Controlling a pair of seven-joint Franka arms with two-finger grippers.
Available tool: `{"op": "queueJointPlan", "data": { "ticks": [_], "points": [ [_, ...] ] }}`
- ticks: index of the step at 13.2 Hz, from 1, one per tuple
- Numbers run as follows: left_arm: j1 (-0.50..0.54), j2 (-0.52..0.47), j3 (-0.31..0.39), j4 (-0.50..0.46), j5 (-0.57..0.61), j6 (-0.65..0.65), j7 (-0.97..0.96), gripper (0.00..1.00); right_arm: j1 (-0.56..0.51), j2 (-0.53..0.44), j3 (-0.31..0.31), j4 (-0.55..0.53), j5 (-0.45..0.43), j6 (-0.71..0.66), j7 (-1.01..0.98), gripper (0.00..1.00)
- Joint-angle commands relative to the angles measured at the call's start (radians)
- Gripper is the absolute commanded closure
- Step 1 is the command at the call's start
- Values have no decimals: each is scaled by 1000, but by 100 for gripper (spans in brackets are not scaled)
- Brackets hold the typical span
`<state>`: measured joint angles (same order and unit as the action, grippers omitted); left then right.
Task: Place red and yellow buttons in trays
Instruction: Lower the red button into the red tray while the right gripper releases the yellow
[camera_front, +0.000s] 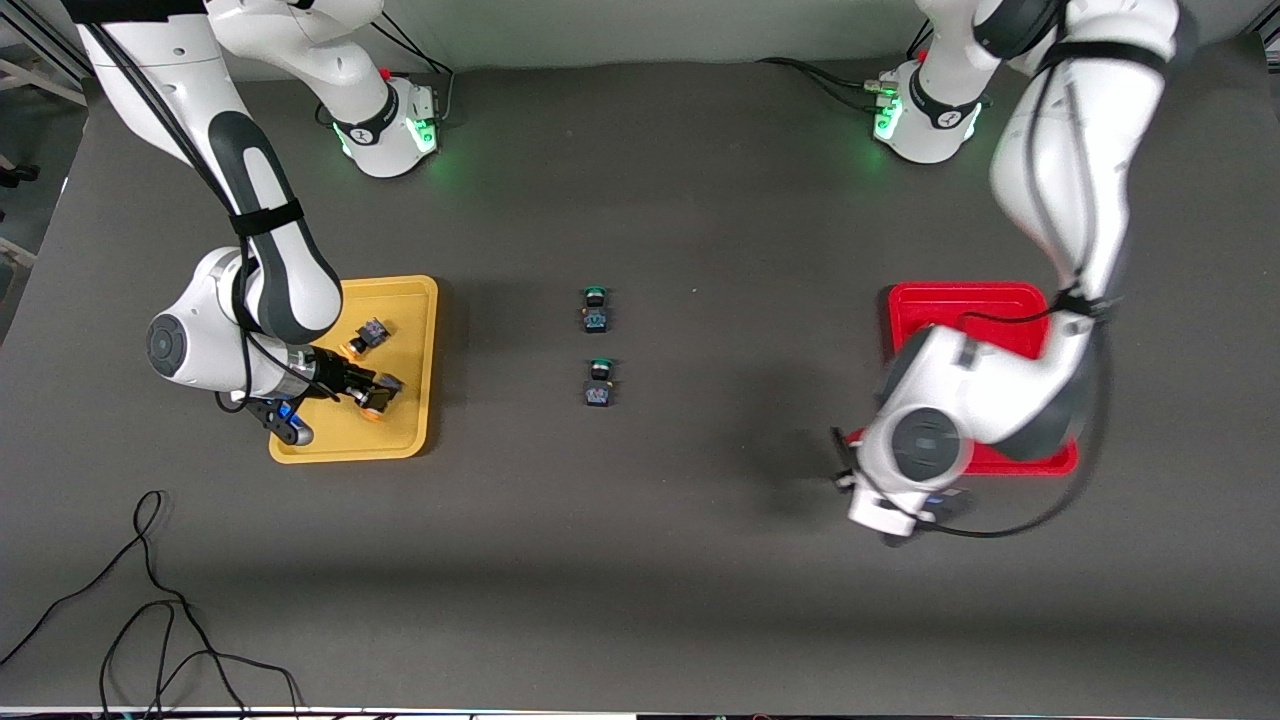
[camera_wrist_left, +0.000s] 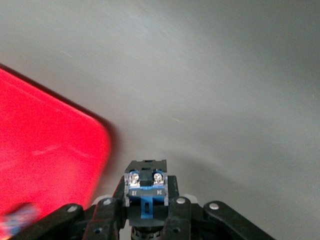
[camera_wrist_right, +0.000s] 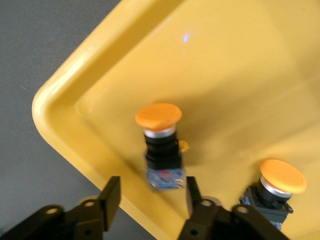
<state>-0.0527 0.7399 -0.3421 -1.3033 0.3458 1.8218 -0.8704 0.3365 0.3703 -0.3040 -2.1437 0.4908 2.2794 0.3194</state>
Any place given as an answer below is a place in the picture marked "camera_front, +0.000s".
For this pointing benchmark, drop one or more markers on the green push button switch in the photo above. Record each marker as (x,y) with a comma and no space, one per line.
(596,312)
(598,385)

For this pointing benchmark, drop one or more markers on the yellow push button switch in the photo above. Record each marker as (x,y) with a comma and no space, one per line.
(372,333)
(378,408)

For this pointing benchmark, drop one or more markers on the yellow plastic tray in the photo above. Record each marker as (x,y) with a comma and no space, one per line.
(400,330)

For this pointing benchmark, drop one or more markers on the grey metal frame bars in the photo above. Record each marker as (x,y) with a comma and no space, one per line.
(40,85)

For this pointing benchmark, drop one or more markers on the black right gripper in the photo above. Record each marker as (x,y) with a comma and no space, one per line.
(332,375)

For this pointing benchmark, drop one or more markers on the dark grey table mat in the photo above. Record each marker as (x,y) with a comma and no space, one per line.
(640,550)

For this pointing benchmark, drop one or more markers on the red plastic tray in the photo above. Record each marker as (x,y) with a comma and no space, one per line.
(940,305)

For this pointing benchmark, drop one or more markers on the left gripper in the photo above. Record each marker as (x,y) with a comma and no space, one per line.
(842,453)

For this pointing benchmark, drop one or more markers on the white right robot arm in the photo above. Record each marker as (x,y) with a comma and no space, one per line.
(290,280)

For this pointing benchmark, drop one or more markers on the small black clamp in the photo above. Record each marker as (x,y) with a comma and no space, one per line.
(15,175)

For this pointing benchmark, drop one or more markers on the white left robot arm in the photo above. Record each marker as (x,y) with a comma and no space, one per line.
(1060,180)

